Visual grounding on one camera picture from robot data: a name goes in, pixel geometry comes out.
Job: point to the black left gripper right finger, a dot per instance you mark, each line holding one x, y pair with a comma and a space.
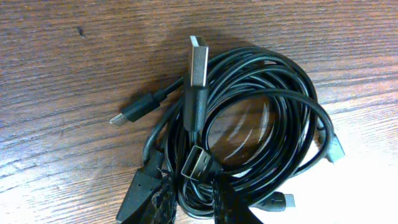
228, 207

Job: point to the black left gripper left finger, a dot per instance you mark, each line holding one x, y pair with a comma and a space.
151, 198

